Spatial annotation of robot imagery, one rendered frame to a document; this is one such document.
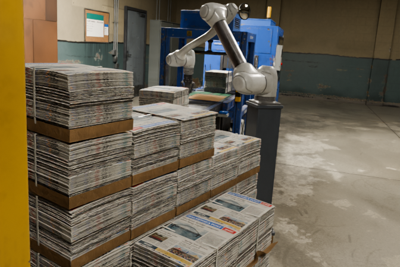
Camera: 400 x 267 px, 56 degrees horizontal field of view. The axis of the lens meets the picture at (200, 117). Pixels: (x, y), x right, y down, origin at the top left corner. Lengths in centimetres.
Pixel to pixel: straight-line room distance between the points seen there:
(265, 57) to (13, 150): 559
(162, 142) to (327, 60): 1002
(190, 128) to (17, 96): 99
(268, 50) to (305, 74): 522
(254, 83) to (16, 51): 188
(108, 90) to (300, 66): 1027
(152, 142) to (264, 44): 490
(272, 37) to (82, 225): 527
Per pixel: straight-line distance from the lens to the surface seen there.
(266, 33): 632
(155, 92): 289
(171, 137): 165
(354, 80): 1152
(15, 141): 97
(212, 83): 486
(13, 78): 94
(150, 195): 164
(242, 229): 179
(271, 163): 288
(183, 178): 180
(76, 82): 127
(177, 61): 315
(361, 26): 1152
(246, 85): 255
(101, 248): 154
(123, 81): 141
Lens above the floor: 140
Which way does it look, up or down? 11 degrees down
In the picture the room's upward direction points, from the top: 4 degrees clockwise
